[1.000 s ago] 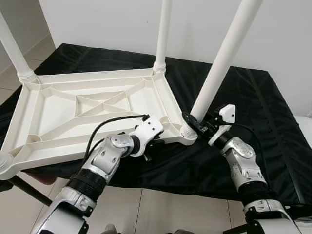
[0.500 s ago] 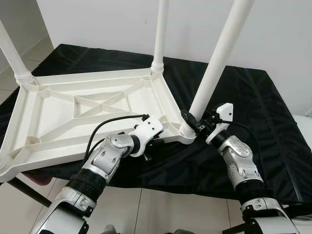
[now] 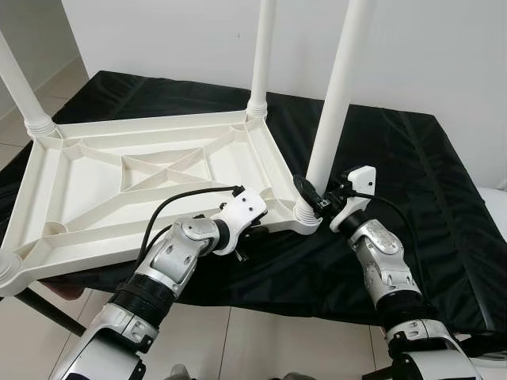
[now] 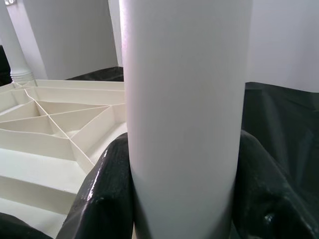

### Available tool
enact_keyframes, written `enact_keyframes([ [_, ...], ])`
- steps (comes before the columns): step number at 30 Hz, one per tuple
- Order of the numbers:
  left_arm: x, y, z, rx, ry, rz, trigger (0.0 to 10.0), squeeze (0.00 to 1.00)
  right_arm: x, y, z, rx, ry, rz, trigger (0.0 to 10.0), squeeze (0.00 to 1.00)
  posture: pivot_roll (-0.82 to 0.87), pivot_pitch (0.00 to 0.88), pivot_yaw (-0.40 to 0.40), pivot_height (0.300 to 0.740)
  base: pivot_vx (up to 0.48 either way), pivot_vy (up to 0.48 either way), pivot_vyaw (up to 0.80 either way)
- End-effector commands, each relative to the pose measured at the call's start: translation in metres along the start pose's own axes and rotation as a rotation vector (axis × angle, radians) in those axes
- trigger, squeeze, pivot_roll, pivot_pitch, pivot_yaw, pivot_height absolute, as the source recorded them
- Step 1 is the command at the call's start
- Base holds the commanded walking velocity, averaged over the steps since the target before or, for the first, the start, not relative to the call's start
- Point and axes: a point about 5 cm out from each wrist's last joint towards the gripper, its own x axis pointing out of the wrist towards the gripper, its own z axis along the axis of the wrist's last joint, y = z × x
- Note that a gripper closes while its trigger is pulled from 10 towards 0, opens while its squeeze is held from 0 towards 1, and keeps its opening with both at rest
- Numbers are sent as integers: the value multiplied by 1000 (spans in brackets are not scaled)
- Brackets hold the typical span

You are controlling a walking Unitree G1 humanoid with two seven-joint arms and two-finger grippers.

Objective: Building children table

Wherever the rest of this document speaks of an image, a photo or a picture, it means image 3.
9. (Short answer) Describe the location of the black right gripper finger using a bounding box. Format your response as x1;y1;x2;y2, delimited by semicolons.
293;174;323;212

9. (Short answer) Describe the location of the white plastic table top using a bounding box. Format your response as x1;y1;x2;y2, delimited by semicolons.
0;111;324;298

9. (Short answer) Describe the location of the black table cloth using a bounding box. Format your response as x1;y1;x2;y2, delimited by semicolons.
0;71;507;337

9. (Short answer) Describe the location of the grey left robot leg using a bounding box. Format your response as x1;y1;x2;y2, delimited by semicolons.
162;364;191;380

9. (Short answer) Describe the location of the black metal table leg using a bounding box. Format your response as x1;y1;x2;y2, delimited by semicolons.
364;364;395;380
16;287;88;339

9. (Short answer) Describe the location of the white curved plastic piece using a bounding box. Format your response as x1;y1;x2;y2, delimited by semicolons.
474;347;507;367

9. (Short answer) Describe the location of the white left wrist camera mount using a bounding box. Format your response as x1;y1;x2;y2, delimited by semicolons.
212;186;269;257

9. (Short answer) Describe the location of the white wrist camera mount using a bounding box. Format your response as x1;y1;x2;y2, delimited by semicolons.
212;186;269;257
330;165;378;233

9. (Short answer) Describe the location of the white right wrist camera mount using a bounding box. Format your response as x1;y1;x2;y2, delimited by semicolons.
330;165;378;233

